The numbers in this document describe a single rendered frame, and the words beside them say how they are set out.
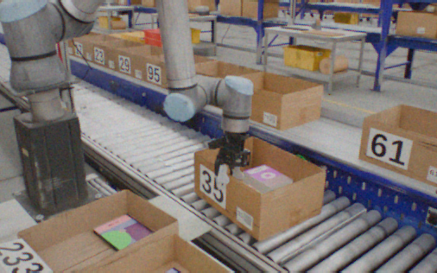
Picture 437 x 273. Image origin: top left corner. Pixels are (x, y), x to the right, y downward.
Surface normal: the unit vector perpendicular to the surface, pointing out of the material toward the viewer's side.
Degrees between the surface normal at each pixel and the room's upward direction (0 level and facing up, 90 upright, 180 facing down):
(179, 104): 98
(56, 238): 89
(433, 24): 90
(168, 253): 90
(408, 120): 90
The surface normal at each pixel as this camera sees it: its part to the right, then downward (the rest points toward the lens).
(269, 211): 0.55, 0.30
